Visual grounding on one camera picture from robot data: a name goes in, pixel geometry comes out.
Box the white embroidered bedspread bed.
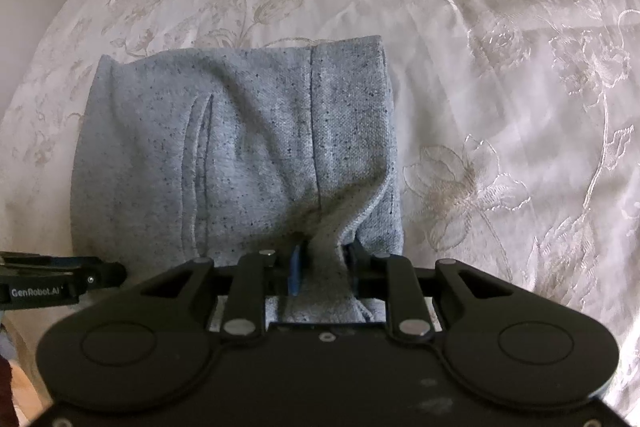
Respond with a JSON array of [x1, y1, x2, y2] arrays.
[[0, 0, 640, 427]]

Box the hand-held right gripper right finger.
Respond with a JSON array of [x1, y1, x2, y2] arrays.
[[343, 238, 518, 342]]

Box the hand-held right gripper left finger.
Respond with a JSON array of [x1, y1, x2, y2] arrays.
[[140, 241, 306, 339]]

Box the light grey speckled pants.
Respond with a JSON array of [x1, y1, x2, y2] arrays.
[[70, 35, 405, 326]]

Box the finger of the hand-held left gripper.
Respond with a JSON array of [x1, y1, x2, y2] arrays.
[[0, 250, 127, 294]]

